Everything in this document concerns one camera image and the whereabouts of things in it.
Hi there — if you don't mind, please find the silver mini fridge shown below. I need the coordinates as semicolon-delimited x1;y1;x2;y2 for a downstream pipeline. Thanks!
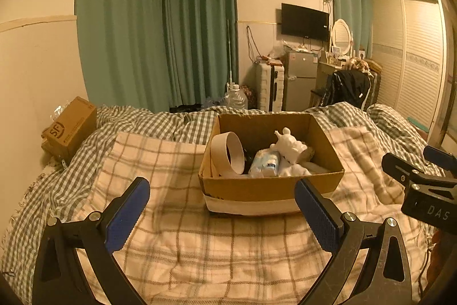
282;51;319;112

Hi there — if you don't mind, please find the dark patterned bag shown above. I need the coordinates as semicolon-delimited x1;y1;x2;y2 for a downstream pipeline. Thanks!
243;85;258;109

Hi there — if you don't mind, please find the white tape roll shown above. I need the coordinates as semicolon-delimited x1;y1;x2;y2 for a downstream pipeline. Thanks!
210;132;245;178

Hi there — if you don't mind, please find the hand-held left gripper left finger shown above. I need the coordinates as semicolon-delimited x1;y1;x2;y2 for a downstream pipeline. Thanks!
32;177;151;305

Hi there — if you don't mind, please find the oval white mirror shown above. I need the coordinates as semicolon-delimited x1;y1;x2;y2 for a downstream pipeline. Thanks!
330;19;352;57

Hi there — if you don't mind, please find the person's right hand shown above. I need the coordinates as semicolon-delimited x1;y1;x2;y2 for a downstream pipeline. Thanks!
426;230;457;291

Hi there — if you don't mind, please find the clear plastic bag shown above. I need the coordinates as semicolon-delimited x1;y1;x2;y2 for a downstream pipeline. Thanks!
269;41;292;60

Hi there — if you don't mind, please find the dressing table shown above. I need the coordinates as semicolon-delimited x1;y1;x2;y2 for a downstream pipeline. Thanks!
316;61;345;92

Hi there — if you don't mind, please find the white mop pole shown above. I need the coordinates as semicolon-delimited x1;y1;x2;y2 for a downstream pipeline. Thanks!
227;19;236;86

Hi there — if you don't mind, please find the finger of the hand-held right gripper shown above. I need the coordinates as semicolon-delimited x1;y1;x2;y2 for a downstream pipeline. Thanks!
381;152;457;192
423;145;449;167

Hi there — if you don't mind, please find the brown suitcase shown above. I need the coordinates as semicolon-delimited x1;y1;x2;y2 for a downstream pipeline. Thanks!
364;67;383;109

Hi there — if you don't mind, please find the blue wet wipes pack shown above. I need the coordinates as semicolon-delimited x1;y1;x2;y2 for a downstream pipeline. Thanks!
248;149;282;178

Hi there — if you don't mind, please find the large water jug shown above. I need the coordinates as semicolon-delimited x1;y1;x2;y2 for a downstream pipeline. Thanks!
224;83;249;110

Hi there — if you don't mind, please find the beige plaid blanket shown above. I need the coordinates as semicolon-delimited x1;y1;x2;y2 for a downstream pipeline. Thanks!
62;126;445;305

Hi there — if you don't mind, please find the white ribbed cloth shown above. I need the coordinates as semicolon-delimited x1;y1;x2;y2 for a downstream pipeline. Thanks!
278;161;312;178

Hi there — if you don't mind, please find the black wall television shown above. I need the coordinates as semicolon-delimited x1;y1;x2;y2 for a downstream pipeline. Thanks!
281;3;330;40

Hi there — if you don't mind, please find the narrow green curtain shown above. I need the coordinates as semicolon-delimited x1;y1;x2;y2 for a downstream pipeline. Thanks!
328;0;373;60

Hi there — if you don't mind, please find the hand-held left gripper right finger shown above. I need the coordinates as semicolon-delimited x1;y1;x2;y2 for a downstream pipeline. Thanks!
294;178;415;305

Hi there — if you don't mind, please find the white animal figurine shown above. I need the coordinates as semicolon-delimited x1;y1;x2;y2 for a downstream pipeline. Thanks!
270;126;308;165

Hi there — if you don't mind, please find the white louvered wardrobe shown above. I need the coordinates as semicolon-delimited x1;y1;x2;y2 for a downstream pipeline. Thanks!
371;0;451;129

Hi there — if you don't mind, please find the wide green curtain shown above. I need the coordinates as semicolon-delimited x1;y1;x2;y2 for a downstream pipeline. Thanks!
76;0;239;113

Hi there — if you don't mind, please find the pack of plastic bottles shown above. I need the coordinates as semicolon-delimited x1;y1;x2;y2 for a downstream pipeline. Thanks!
203;96;225;110

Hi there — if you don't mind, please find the white suitcase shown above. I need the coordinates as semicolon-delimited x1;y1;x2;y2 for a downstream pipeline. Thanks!
255;62;285;112

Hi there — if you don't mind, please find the black jacket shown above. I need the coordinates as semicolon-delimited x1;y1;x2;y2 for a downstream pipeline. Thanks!
321;69;372;110

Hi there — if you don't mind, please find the closed shipping cardboard box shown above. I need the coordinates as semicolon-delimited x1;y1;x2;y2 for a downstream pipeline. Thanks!
41;97;98;163

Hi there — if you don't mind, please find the brown stool green seat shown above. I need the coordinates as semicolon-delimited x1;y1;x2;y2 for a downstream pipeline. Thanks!
407;117;430;133

